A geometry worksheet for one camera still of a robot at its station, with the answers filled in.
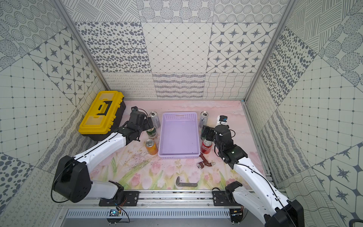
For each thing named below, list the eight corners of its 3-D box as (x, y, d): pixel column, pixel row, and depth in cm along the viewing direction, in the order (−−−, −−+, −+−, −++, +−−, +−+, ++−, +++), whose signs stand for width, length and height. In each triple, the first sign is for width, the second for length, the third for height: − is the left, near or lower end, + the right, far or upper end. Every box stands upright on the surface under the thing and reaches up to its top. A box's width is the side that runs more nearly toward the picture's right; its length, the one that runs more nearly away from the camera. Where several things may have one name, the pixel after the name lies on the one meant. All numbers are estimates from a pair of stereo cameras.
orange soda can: (148, 155, 91) (144, 147, 83) (149, 146, 95) (146, 138, 87) (157, 155, 91) (154, 147, 83) (158, 146, 95) (155, 138, 87)
